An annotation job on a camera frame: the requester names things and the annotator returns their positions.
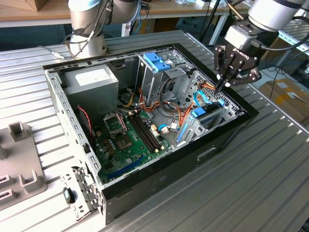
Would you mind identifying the blue expansion slot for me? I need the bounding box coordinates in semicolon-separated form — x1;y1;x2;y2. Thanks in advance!
107;155;146;181

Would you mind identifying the black cable with brass plug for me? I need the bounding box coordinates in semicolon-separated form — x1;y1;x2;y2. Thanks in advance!
225;0;245;20

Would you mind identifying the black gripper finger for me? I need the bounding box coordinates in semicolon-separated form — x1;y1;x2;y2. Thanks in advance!
222;59;263;91
213;44;237;91

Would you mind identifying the brown cardboard sheet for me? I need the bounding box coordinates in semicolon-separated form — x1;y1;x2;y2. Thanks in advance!
259;36;288;61

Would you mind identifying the grey metal disk bay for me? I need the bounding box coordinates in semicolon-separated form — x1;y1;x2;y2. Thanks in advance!
175;69;245;148

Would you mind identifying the blue plastic drive latch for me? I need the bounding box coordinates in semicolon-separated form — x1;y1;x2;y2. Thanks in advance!
142;53;172;73

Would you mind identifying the large cardboard box with labels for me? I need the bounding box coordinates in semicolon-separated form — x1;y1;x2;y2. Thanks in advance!
258;78;309;126

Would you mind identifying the orange red power wire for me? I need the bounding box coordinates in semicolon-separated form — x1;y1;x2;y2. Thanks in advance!
197;81;222;92

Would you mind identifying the black cable bundle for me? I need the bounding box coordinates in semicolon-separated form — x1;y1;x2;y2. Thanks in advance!
160;77;178;100

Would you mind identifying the metal slat table white frame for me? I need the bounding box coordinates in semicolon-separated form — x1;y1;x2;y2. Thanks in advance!
276;19;309;71

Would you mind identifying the metal socket cover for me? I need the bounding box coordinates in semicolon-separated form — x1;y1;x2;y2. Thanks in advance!
103;112;128;136

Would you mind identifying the black looped wrist cable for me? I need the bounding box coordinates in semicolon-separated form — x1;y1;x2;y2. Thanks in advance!
251;15;309;52

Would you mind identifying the grey metal optical drive cage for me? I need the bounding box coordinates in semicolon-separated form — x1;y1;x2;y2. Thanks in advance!
135;52;195;103

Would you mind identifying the white cable with plug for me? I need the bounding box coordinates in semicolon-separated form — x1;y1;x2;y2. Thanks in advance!
43;45;66;60

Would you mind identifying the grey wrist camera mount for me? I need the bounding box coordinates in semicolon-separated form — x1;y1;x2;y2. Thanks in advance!
224;20;258;49

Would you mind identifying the hard disk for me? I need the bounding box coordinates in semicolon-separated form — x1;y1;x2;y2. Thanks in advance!
177;100;225;145

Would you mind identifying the black blue-rimmed case latch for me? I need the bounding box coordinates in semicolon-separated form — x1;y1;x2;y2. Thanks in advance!
62;187;76;205

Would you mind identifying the grey Dell power supply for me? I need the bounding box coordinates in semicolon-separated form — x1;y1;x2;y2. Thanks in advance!
60;64;120;119

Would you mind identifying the blue white wire white plug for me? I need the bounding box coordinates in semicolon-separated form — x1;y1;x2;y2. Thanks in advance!
158;123;181;135

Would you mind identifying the blue data wire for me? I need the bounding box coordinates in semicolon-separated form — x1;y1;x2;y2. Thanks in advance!
194;90;213;107

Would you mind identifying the thin metal locking lever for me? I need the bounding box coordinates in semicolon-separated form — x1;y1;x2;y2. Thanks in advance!
117;112;128;132

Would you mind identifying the grey plastic parts rack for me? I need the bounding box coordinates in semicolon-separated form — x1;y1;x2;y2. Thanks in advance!
0;120;47;212

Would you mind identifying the black RAM slot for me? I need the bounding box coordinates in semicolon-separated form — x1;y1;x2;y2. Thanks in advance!
132;113;163;151
127;115;156;155

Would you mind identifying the small cardboard box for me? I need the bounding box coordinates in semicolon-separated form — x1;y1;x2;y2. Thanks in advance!
24;0;49;12

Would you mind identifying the open black PC case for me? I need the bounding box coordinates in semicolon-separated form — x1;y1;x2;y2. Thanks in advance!
42;43;260;226

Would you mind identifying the orange red wire bundle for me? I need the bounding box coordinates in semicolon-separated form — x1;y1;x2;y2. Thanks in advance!
158;100;194;132

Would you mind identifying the wooden desk white frame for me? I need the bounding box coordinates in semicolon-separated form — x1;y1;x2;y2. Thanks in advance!
0;4;73;28
142;0;252;46

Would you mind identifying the orange yellow supply wire bundle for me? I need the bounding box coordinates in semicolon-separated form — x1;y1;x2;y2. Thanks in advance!
119;88;161;114

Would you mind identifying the green motherboard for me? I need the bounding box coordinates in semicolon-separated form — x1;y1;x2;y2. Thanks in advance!
93;107;174;186

